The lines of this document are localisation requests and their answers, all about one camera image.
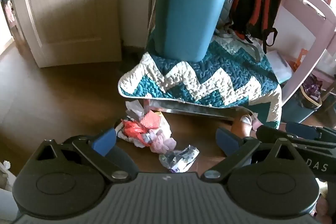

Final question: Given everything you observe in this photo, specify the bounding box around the crumpled purple white wrapper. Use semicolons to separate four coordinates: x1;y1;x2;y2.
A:
159;145;200;170

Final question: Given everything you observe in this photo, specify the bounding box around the pink plastic bag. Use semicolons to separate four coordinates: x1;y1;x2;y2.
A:
151;132;177;154

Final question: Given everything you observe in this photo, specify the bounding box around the metal stool frame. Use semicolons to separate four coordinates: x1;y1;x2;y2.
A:
143;99;244;120

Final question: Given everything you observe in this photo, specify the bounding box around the teal storage basket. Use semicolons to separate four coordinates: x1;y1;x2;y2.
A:
282;74;323;123

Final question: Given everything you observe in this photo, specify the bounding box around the teal plastic bin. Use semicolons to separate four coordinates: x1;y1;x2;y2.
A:
154;0;228;62

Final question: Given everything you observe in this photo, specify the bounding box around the white plastic bag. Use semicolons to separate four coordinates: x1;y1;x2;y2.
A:
125;101;145;120

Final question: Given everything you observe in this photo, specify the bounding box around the pink striped packet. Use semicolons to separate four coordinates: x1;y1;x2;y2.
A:
140;111;162;130

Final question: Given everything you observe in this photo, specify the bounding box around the pink chair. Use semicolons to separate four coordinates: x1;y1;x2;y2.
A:
280;0;336;106

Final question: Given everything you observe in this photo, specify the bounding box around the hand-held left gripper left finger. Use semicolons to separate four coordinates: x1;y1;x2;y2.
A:
35;127;132;183

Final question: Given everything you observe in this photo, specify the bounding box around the orange paper bag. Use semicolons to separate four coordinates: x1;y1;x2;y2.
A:
293;49;309;69

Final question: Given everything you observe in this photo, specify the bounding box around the red plastic wrapper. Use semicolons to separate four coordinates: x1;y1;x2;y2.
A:
122;120;150;141

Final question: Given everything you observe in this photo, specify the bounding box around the teal white zigzag quilt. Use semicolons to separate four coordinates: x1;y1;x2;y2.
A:
118;27;283;130

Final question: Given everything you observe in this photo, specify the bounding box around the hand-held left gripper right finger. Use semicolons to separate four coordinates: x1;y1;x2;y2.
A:
201;127;296;183

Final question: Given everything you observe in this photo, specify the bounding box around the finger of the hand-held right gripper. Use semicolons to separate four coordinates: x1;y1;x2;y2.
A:
286;122;336;141
256;126;336;151

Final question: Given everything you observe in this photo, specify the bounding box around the red black backpack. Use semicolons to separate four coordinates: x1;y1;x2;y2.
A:
228;0;282;54

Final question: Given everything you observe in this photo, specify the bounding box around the person's foot in sandal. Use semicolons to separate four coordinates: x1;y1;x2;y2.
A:
230;114;263;139

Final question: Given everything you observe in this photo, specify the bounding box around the white paper sheet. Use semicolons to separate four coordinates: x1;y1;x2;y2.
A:
265;49;293;83

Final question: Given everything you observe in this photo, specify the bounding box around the beige wooden door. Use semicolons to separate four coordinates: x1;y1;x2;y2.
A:
7;0;122;68

